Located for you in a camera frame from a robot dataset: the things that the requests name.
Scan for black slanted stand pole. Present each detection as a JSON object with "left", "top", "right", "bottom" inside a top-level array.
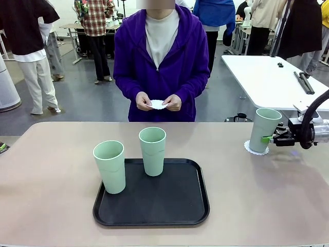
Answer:
[{"left": 269, "top": 0, "right": 293, "bottom": 58}]

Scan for person's right forearm purple sleeve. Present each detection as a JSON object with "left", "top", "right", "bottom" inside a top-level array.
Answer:
[{"left": 113, "top": 69, "right": 144, "bottom": 100}]

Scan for black plastic serving tray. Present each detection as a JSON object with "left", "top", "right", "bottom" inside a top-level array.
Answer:
[{"left": 92, "top": 158, "right": 211, "bottom": 227}]

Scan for person in yellow top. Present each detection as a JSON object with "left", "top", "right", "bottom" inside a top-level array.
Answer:
[{"left": 320, "top": 0, "right": 329, "bottom": 65}]

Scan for person's left hand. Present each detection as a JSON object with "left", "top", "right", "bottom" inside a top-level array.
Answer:
[{"left": 162, "top": 94, "right": 182, "bottom": 112}]

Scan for black folded tripod rods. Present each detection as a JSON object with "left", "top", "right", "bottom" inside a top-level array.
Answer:
[{"left": 294, "top": 71, "right": 316, "bottom": 95}]

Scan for black cable hose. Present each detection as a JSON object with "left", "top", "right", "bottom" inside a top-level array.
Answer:
[{"left": 300, "top": 89, "right": 329, "bottom": 150}]

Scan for white cylindrical appliance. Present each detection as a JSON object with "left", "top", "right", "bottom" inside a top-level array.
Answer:
[{"left": 0, "top": 55, "right": 22, "bottom": 113}]

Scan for person's right hand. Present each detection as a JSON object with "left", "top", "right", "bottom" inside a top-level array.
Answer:
[{"left": 136, "top": 92, "right": 153, "bottom": 112}]

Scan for white lace paper coaster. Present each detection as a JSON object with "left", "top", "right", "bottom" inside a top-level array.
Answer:
[
  {"left": 145, "top": 99, "right": 169, "bottom": 111},
  {"left": 243, "top": 139, "right": 270, "bottom": 155}
]

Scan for person in blue jacket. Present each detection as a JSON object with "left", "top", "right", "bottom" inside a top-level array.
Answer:
[{"left": 192, "top": 0, "right": 236, "bottom": 90}]

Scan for person black top white trousers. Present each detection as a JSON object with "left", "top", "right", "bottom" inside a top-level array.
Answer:
[{"left": 0, "top": 0, "right": 62, "bottom": 115}]

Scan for white folding table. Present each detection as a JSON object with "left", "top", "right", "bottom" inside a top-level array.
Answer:
[{"left": 221, "top": 55, "right": 329, "bottom": 112}]

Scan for wooden desk with white legs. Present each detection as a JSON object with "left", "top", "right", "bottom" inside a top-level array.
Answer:
[{"left": 59, "top": 23, "right": 119, "bottom": 65}]

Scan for black kettle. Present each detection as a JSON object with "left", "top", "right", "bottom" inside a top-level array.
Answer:
[{"left": 224, "top": 113, "right": 248, "bottom": 123}]

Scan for person in plaid shirt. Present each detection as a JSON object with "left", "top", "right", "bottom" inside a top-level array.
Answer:
[{"left": 74, "top": 0, "right": 116, "bottom": 85}]

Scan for person in beige top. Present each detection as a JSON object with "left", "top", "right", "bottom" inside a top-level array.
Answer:
[{"left": 250, "top": 0, "right": 287, "bottom": 57}]

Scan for pale green plastic cup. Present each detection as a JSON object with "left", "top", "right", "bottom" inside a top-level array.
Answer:
[
  {"left": 138, "top": 127, "right": 167, "bottom": 177},
  {"left": 249, "top": 108, "right": 283, "bottom": 153},
  {"left": 93, "top": 140, "right": 126, "bottom": 195}
]

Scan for person in purple hoodie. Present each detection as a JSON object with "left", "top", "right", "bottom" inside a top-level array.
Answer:
[{"left": 113, "top": 0, "right": 211, "bottom": 123}]

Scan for person in grey trousers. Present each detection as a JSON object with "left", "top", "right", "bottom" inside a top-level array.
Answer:
[{"left": 38, "top": 15, "right": 65, "bottom": 82}]

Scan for person in black coat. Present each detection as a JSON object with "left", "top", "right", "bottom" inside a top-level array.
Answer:
[{"left": 277, "top": 0, "right": 323, "bottom": 77}]

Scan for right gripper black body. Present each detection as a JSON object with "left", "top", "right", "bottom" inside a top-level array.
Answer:
[{"left": 287, "top": 118, "right": 304, "bottom": 147}]

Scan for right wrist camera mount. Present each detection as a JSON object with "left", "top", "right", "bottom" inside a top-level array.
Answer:
[{"left": 293, "top": 102, "right": 323, "bottom": 126}]

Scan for person's left forearm purple sleeve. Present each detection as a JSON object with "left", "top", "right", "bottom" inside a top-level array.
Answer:
[{"left": 177, "top": 69, "right": 211, "bottom": 103}]

